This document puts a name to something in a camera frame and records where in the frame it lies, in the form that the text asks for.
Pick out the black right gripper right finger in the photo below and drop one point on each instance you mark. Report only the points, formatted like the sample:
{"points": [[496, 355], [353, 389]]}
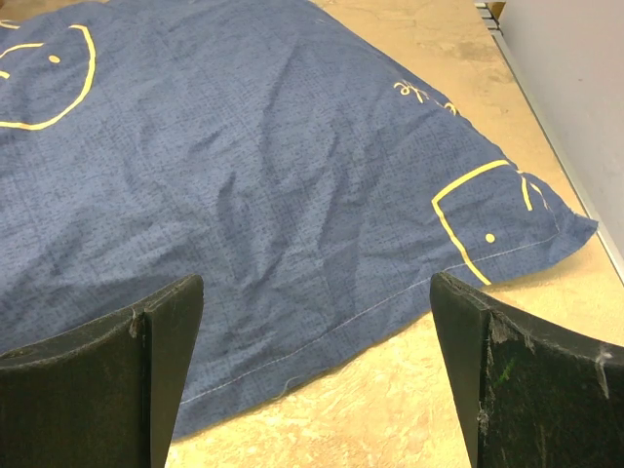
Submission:
{"points": [[527, 392]]}

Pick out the blue pillowcase with yellow drawings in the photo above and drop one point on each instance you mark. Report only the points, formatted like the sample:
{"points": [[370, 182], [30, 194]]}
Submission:
{"points": [[314, 183]]}

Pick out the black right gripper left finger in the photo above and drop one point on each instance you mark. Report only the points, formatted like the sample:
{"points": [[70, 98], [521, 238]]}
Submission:
{"points": [[105, 394]]}

